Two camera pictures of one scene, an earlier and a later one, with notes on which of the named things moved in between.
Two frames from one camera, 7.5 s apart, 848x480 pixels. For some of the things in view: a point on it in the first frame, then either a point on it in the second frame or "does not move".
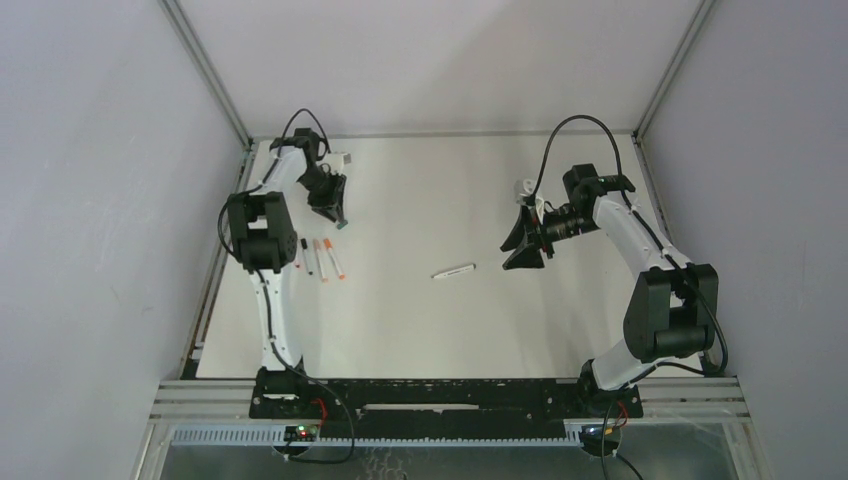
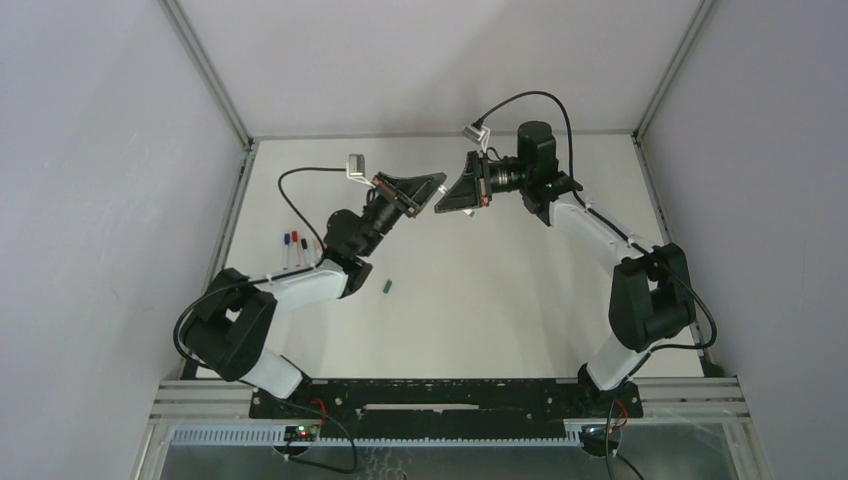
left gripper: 326,199 -> 395,193
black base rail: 516,408 does not move
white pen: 453,270 -> 443,189
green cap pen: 304,246 does not move
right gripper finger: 525,256 -> 467,193
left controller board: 301,433 does not move
